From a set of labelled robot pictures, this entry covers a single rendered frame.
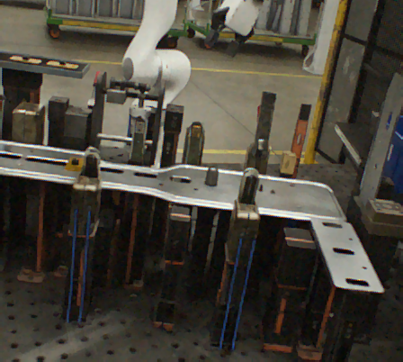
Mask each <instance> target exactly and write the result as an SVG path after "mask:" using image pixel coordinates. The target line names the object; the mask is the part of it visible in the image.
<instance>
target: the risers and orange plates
mask: <svg viewBox="0 0 403 362"><path fill-rule="evenodd" d="M115 218H116V210H110V209H104V208H103V209H102V211H101V213H100V216H99V220H100V222H99V224H98V227H97V230H96V232H95V237H94V254H93V264H92V267H94V272H93V282H92V286H94V287H101V288H106V287H109V285H110V282H111V279H112V273H113V270H114V266H115V263H116V257H117V248H118V241H119V233H120V225H121V220H119V219H118V220H117V223H116V225H115Z"/></svg>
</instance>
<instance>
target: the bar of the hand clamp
mask: <svg viewBox="0 0 403 362"><path fill-rule="evenodd" d="M275 103H276V93H275V92H270V91H263V92H262V96H261V102H260V107H259V112H258V123H257V128H256V133H255V147H254V152H253V155H256V151H257V146H258V140H264V150H263V153H262V155H263V157H266V152H267V148H268V142H269V137H270V132H271V128H272V122H273V113H274V108H275Z"/></svg>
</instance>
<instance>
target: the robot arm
mask: <svg viewBox="0 0 403 362"><path fill-rule="evenodd" d="M177 2H178V0H146V2H145V13H144V18H143V21H142V24H141V25H140V27H139V30H138V32H137V34H136V36H135V37H134V39H133V41H132V42H131V43H130V45H129V47H128V48H127V50H126V52H125V57H124V59H123V62H122V74H123V76H124V78H125V79H126V81H132V82H136V81H139V82H140V83H143V84H146V83H150V85H151V90H150V91H149V92H148V93H147V92H146V93H144V94H149V95H159V89H160V84H161V79H163V80H165V81H166V89H165V95H164V102H163V109H166V105H167V104H171V103H172V102H173V101H174V100H175V99H176V97H177V96H178V95H179V94H180V93H181V91H182V90H183V89H184V87H185V86H186V84H187V82H188V80H189V77H190V74H191V66H190V61H189V59H188V58H187V57H185V55H184V54H183V53H181V52H180V51H177V50H155V48H156V45H157V43H158V42H159V40H161V39H162V37H163V36H164V35H165V34H166V33H167V32H168V31H169V29H170V28H171V26H172V24H173V22H174V21H175V15H176V9H177ZM263 4H264V0H225V1H224V3H223V4H222V5H221V6H220V8H219V9H215V10H213V13H212V19H211V25H210V27H211V29H210V32H209V33H208V35H207V37H206V39H205V40H204V43H206V44H207V45H209V46H210V47H212V48H213V47H214V45H215V43H216V41H217V39H218V38H219V32H220V31H222V30H223V29H224V28H226V27H227V28H229V29H230V30H232V31H233V32H235V39H234V40H233V39H232V41H231V43H230V44H229V45H228V48H227V49H226V51H225V53H226V54H228V55H229V56H230V57H233V58H234V57H235V56H236V55H237V51H238V49H239V47H240V45H243V44H244V42H245V41H247V40H249V39H250V38H251V37H252V36H253V35H254V34H255V30H254V27H253V26H254V24H255V20H256V18H257V16H258V15H259V13H260V10H261V8H262V6H263ZM219 24H220V26H219ZM238 36H240V37H238ZM165 112H166V111H162V115H161V122H160V135H159V142H158V149H157V157H156V161H155V166H151V168H160V163H158V160H159V154H160V144H161V139H162V133H163V126H164V119H165Z"/></svg>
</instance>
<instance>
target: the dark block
mask: <svg viewBox="0 0 403 362"><path fill-rule="evenodd" d="M183 116H184V106H181V105H176V104H167V105H166V112H165V119H164V126H163V132H164V137H163V144H162V149H161V157H160V168H163V167H171V166H174V165H175V161H176V154H177V149H178V142H179V136H180V132H181V129H182V122H183ZM169 203H170V202H168V201H165V200H162V199H160V198H157V197H156V201H155V208H154V214H153V221H152V227H151V231H150V233H149V238H148V245H153V246H160V247H164V246H165V242H166V233H165V232H166V221H167V215H168V208H169Z"/></svg>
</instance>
